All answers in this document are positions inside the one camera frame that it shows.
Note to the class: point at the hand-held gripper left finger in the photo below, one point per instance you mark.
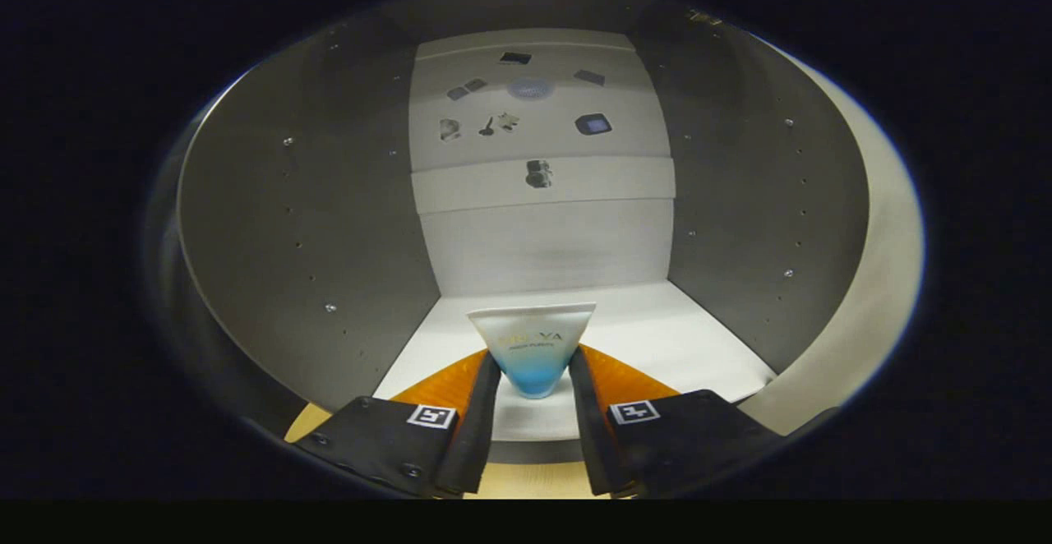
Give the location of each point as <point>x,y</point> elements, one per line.
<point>481,429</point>

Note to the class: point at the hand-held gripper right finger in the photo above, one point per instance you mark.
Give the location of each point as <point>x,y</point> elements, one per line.
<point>592,429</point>

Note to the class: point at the white and blue tube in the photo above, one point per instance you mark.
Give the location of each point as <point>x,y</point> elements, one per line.
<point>532,347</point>

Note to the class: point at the grey cabinet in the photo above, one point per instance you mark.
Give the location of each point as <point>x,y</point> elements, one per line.
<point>329,199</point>

